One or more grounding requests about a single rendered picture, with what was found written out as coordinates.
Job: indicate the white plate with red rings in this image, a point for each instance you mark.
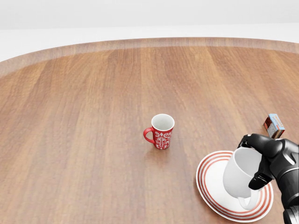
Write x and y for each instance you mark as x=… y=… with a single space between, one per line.
x=211 y=184

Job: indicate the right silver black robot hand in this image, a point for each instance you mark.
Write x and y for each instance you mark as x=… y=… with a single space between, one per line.
x=271 y=149

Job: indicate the red mug with white pattern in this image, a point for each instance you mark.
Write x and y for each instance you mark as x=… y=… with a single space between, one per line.
x=161 y=134

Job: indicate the small printed food box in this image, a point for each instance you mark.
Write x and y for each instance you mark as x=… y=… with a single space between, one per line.
x=274 y=124

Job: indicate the right silver black robot arm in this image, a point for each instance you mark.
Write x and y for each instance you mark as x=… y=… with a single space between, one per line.
x=290 y=191

